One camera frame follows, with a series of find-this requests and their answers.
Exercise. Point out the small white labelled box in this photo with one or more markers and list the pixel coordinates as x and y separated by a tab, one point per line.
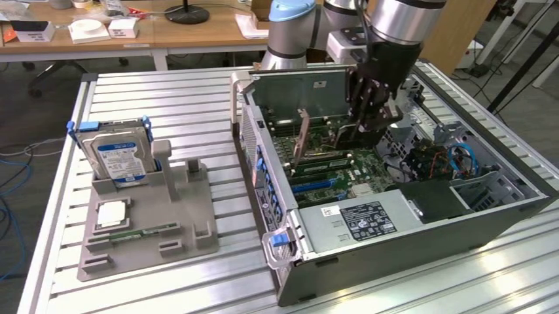
121	31

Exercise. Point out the wooden desk white frame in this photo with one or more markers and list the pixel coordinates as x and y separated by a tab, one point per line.
61	46

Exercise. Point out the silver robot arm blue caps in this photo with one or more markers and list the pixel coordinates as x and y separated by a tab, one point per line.
283	39

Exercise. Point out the green RAM stick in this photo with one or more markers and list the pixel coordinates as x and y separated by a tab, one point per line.
132	235

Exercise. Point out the metal disk bay cage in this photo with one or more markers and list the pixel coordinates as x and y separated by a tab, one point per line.
408	131

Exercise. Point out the red white packet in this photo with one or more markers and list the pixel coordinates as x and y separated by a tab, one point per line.
139	13

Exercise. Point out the orange box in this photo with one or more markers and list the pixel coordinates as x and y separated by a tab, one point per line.
6	36

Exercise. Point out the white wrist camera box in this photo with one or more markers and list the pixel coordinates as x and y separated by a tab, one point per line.
340	49

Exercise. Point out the wooden cabinet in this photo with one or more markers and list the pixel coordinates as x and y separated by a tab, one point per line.
463	32

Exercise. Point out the grey cup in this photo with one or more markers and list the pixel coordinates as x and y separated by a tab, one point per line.
59	4

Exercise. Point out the grey power supply unit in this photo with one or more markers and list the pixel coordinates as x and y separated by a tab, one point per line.
323	229

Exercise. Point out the blue expansion slot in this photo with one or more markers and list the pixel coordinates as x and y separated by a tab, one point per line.
313	185

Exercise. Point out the graphics card with metal bracket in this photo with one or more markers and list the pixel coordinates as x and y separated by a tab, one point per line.
301	140

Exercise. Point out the black round lamp base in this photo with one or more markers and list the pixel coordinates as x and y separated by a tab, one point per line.
187	16

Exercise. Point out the white block with round hole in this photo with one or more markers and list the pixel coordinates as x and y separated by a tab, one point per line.
89	32

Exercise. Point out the black slanted pole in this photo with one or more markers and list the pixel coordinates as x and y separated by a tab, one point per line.
521	62

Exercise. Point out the silver CPU chip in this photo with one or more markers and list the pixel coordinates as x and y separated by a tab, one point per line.
111	214

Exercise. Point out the white paper booklet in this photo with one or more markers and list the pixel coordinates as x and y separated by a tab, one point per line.
251	31

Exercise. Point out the CPU socket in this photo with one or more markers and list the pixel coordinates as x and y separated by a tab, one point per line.
323	155

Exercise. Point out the silver chipset heat sink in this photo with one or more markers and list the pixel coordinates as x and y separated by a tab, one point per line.
361	190

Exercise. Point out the perforated metal disk bay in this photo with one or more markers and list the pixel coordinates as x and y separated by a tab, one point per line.
484	193

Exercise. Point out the office chair base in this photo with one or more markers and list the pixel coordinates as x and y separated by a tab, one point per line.
56	65

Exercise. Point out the white box black top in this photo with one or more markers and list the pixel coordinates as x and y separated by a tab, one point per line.
35	34

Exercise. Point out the hard disk in blue caddy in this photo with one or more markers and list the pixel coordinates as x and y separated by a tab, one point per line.
117	160

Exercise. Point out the brown cardboard box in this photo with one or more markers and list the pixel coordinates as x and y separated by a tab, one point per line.
259	10

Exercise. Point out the green motherboard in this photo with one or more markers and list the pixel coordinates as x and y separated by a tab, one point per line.
361	163

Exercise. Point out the black power strip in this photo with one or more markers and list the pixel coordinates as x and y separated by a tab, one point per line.
480	70

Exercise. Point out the grey plastic parts rack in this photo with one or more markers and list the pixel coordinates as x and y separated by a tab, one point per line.
145	256

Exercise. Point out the RAM stick with white label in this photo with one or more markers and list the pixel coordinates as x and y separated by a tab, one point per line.
325	165

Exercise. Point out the black plastic shroud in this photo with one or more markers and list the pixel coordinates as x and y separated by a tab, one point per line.
432	199

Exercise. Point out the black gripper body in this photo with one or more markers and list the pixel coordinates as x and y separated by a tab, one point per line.
388	65

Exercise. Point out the open black PC case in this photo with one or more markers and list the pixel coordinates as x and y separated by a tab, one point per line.
392	261

